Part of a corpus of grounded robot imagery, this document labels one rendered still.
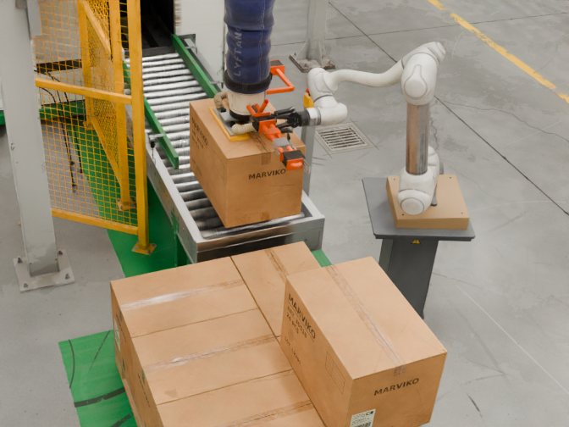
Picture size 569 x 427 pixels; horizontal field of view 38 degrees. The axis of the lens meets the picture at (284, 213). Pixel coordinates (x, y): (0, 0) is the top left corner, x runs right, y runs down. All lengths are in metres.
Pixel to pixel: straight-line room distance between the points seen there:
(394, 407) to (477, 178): 3.02
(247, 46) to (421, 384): 1.70
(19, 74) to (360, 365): 2.19
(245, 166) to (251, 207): 0.24
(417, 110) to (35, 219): 2.16
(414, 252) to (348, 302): 1.05
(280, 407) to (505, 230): 2.58
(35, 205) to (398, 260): 1.94
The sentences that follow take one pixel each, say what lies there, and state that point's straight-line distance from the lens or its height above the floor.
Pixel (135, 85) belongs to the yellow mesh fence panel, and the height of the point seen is 1.10.
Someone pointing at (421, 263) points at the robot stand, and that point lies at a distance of 4.30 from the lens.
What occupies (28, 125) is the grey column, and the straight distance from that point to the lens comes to 4.32.
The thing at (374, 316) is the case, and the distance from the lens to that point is 3.23.
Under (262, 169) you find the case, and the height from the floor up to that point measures 0.98.
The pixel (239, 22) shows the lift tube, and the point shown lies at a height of 1.63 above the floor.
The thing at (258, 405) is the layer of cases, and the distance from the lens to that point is 3.40.
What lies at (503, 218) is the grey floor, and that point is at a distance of 5.63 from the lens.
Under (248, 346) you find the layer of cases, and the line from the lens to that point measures 3.62.
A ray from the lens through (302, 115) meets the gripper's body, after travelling 3.88.
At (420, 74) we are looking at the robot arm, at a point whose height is 1.62.
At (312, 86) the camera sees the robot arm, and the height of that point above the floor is 1.31.
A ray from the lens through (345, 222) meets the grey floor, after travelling 5.30.
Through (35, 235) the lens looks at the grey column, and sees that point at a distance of 4.69.
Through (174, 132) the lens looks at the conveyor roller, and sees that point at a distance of 5.12.
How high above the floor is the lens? 3.10
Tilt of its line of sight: 36 degrees down
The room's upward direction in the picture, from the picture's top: 5 degrees clockwise
